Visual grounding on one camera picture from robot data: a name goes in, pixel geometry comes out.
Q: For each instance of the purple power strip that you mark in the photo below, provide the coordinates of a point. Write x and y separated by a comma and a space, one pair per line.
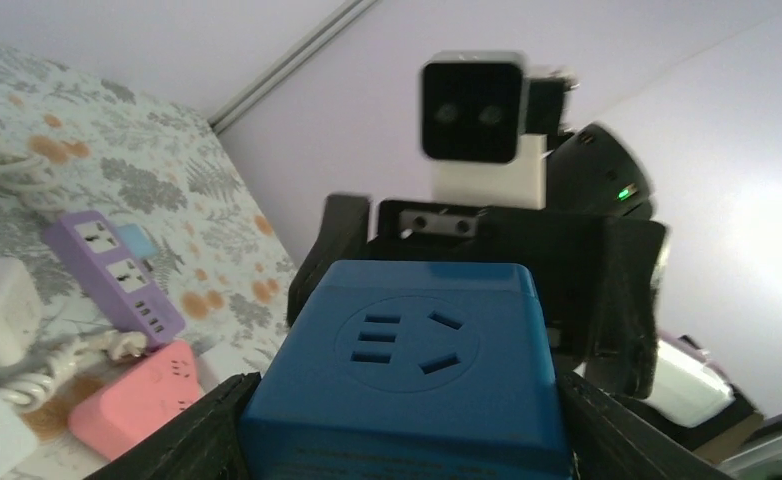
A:
91, 250

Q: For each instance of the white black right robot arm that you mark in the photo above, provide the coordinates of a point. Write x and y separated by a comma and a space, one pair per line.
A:
591, 172

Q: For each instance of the aluminium corner frame rail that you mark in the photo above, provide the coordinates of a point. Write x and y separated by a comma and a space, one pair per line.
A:
308, 46

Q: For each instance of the white tiger cube socket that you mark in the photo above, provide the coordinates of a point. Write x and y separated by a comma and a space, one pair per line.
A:
20, 311

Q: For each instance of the pink power strip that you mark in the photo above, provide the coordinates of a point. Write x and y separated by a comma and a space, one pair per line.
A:
145, 398

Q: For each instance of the blue cube socket adapter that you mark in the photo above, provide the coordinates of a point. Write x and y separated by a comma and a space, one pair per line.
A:
411, 370

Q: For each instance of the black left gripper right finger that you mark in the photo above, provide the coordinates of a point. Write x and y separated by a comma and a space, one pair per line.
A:
611, 443

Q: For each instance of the floral patterned table mat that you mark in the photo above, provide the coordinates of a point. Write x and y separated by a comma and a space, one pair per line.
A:
141, 161

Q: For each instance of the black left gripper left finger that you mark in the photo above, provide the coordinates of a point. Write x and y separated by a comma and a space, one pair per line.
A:
199, 444

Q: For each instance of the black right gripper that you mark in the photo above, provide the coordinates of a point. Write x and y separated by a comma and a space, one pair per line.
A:
596, 276

